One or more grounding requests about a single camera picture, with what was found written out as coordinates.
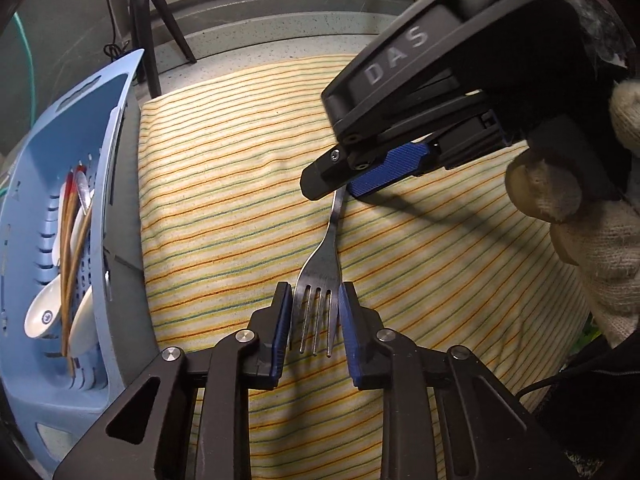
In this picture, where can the person's right hand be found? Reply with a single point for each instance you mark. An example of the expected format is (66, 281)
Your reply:
(600, 250)

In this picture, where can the grey plastic box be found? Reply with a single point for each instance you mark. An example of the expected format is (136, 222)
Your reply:
(130, 210)

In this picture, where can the black tripod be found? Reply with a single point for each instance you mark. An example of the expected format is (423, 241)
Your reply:
(145, 35)

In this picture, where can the striped yellow cloth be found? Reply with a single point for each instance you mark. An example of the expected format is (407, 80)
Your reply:
(225, 185)

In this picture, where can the red and wood chopstick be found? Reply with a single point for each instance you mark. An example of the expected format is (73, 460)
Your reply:
(69, 285)
(64, 240)
(80, 250)

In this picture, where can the blue plastic utensil basket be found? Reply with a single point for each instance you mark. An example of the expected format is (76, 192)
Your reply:
(30, 200)

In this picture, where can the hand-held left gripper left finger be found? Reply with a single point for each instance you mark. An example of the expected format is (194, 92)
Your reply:
(282, 335)

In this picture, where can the metal fork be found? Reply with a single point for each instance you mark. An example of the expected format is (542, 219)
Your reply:
(320, 270)

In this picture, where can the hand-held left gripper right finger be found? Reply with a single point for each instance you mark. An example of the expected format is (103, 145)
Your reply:
(350, 340)

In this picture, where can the person's right forearm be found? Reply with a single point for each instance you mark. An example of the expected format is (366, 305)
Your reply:
(600, 400)

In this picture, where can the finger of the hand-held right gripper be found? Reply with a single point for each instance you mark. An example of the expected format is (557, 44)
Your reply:
(325, 175)
(390, 170)

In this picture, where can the white ceramic spoon blue emblem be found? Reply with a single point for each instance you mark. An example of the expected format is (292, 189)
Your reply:
(42, 315)

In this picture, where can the metal spoon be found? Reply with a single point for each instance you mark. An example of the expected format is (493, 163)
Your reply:
(84, 190)

